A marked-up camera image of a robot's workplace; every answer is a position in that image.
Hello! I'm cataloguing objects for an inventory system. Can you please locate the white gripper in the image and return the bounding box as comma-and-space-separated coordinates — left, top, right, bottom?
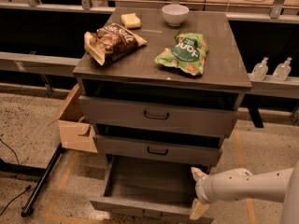
190, 167, 214, 220

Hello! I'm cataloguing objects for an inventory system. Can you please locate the grey bottom drawer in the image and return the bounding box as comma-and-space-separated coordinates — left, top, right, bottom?
91, 156, 213, 224

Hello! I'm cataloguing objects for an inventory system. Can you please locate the grey drawer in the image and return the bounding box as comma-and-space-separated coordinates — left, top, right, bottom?
91, 156, 213, 224
79, 95, 238, 137
93, 134, 222, 166

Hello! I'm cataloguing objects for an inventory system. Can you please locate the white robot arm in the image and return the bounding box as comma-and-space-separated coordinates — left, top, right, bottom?
190, 162, 299, 224

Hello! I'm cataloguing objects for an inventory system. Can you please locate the grey middle drawer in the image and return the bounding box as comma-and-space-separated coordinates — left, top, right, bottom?
93, 134, 222, 166

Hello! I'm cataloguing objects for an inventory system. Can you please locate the grey top drawer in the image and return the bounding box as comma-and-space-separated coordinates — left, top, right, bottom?
79, 95, 238, 137

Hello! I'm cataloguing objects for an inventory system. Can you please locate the dark grey drawer cabinet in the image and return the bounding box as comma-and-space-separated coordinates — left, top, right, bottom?
74, 9, 251, 167

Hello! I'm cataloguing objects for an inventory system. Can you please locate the cardboard box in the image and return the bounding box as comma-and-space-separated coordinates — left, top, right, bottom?
50, 84, 97, 153

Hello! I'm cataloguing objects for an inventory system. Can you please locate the clear sanitizer bottle left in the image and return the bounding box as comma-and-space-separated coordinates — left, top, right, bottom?
251, 57, 268, 81

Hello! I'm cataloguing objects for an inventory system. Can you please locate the clear sanitizer bottle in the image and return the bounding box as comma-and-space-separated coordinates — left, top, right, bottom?
273, 57, 292, 81
251, 57, 268, 81

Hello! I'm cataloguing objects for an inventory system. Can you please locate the green chip bag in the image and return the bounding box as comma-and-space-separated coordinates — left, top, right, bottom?
154, 32, 208, 76

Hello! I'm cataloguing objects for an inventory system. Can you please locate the clear sanitizer bottle right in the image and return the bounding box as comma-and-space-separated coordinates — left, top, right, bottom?
273, 57, 292, 81

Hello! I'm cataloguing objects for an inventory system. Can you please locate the black floor stand leg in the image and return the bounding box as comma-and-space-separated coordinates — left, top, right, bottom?
21, 144, 64, 217

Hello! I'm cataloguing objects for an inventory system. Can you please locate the brown chip bag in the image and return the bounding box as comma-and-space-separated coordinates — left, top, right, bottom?
84, 23, 147, 65

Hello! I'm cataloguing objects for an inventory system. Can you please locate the white bowl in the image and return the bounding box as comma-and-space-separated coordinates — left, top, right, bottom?
162, 4, 189, 26

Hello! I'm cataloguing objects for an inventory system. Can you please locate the yellow sponge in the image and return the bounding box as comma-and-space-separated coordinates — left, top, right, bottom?
121, 13, 141, 29

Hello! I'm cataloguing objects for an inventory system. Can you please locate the grey metal shelf rail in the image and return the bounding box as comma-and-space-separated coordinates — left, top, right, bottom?
0, 52, 79, 77

